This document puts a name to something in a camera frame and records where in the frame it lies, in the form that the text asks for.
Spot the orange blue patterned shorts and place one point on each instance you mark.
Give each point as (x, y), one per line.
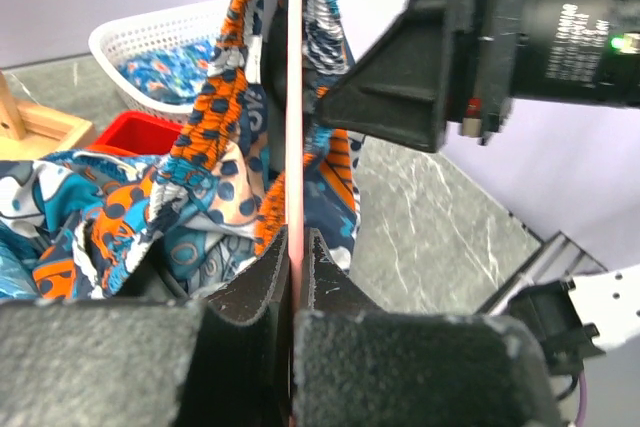
(212, 203)

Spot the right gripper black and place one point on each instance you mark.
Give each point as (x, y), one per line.
(422, 73)

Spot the blue floral cloth in basket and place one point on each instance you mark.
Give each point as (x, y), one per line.
(172, 75)

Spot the blue floral shorts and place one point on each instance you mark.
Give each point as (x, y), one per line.
(19, 256)

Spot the wooden clothes rack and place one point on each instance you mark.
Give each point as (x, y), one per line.
(30, 130)

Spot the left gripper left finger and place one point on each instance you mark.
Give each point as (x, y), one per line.
(156, 361)

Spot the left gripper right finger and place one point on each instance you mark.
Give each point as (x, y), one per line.
(355, 364)

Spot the red plastic tray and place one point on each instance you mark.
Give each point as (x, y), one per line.
(136, 133)

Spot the white plastic basket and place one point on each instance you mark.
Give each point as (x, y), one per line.
(114, 42)

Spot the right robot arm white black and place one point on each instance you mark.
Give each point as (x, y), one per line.
(433, 242)

